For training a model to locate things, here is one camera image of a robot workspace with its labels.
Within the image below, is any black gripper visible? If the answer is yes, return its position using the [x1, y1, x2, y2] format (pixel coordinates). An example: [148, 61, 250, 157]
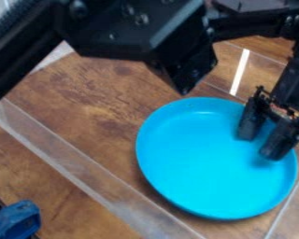
[236, 59, 299, 162]

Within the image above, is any blue round plastic tray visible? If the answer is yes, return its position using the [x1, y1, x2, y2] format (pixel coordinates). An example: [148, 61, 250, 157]
[136, 97, 298, 220]

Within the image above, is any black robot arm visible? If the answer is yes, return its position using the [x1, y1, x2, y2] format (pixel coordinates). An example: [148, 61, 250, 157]
[0, 0, 299, 160]

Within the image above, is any clear acrylic enclosure wall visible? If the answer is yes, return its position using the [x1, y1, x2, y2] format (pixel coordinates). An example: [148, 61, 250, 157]
[0, 40, 299, 239]

